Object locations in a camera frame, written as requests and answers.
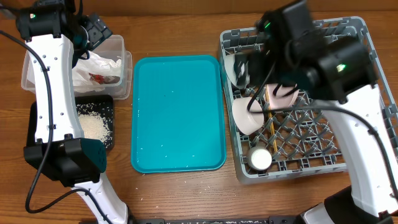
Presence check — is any grey dishwasher rack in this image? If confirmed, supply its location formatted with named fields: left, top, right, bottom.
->
left=219, top=16, right=397, bottom=184

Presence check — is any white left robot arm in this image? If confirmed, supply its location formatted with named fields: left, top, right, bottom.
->
left=16, top=1, right=132, bottom=223

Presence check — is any pile of rice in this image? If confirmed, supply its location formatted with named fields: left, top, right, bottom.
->
left=76, top=103, right=114, bottom=150

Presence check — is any white cup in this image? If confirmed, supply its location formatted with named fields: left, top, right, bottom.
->
left=246, top=146, right=272, bottom=171

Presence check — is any black plastic bin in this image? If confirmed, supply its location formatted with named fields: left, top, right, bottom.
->
left=26, top=95, right=114, bottom=151

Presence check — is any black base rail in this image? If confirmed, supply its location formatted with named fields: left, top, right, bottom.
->
left=127, top=215, right=296, bottom=224

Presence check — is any wooden chopstick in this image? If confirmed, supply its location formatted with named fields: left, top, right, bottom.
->
left=265, top=90, right=277, bottom=153
left=264, top=87, right=277, bottom=153

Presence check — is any teal plastic tray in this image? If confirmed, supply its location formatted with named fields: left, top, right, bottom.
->
left=131, top=55, right=226, bottom=174

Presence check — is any white plastic wrapper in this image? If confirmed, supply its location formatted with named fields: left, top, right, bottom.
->
left=72, top=52, right=122, bottom=92

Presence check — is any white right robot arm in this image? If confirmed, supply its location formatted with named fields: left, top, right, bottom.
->
left=233, top=1, right=397, bottom=223

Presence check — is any small pink plate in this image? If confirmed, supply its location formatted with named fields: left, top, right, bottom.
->
left=232, top=97, right=264, bottom=135

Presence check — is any cardboard box wall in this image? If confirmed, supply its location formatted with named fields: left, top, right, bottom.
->
left=0, top=0, right=398, bottom=19

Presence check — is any grey bowl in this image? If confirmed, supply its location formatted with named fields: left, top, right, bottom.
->
left=224, top=54, right=249, bottom=89

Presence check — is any large pink plate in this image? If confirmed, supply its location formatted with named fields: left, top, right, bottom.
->
left=264, top=84, right=299, bottom=110

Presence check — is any clear plastic bin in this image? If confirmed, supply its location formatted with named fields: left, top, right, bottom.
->
left=21, top=34, right=133, bottom=100

